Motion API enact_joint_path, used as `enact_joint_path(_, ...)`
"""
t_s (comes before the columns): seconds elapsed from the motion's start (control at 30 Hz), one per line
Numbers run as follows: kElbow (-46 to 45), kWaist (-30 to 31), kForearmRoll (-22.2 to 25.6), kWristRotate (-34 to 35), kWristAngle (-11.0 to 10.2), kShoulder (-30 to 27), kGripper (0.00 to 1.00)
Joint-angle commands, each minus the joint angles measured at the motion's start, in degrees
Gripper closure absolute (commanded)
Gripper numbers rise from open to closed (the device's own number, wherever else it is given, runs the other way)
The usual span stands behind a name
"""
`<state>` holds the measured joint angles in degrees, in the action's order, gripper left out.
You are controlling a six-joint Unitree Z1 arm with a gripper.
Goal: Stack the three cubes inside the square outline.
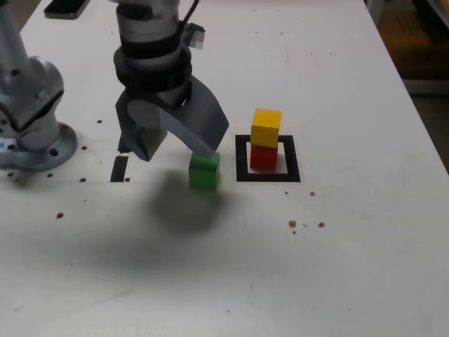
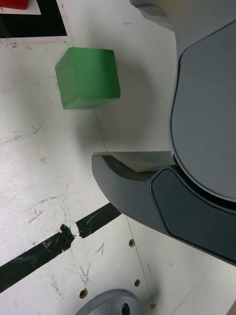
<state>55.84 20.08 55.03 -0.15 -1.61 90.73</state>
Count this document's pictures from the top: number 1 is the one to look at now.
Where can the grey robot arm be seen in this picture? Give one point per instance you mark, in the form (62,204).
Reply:
(35,87)

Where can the grey furniture bar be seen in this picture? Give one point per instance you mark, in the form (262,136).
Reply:
(428,87)

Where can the red cube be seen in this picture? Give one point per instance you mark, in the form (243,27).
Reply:
(263,158)

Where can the dark smartphone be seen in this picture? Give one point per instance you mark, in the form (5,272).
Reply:
(65,7)

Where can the green cube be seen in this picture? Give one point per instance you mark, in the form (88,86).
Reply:
(203,175)

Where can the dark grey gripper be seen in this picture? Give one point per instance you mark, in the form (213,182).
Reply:
(161,97)

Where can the grey furniture post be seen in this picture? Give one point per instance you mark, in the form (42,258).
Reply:
(373,8)

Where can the black tape square outline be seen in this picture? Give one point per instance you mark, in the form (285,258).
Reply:
(242,158)

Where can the black tape strip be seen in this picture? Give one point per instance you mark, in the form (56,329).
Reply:
(118,168)

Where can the white camera on black bracket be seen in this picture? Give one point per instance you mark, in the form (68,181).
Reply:
(196,36)

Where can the yellow cube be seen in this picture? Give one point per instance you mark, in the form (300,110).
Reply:
(266,128)

